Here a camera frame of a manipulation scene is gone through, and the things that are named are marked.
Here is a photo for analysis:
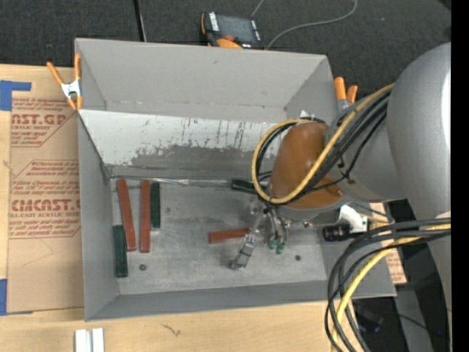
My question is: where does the dark green flat block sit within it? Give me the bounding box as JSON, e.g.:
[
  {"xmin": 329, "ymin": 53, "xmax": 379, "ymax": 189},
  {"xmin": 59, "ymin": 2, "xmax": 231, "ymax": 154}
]
[
  {"xmin": 112, "ymin": 224, "xmax": 130, "ymax": 279},
  {"xmin": 150, "ymin": 181, "xmax": 162, "ymax": 230},
  {"xmin": 230, "ymin": 178, "xmax": 258, "ymax": 193}
]

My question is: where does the brown cardboard board, red print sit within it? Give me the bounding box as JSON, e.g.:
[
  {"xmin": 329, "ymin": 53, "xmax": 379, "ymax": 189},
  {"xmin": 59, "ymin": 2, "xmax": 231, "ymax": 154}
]
[{"xmin": 0, "ymin": 63, "xmax": 408, "ymax": 315}]

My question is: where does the grey metal bin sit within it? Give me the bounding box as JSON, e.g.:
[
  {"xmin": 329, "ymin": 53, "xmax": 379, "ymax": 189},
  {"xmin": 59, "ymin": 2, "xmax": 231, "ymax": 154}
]
[{"xmin": 74, "ymin": 37, "xmax": 398, "ymax": 323}]

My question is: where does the red-brown flat block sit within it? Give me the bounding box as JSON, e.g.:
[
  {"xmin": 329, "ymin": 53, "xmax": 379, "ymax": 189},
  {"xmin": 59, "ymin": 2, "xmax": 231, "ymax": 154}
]
[
  {"xmin": 207, "ymin": 227, "xmax": 254, "ymax": 245},
  {"xmin": 116, "ymin": 178, "xmax": 138, "ymax": 253},
  {"xmin": 139, "ymin": 179, "xmax": 152, "ymax": 254}
]

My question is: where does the black cylinder on white bracket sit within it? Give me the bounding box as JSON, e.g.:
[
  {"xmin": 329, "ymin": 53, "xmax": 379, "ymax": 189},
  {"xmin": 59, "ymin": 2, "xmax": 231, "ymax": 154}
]
[{"xmin": 322, "ymin": 204, "xmax": 369, "ymax": 243}]

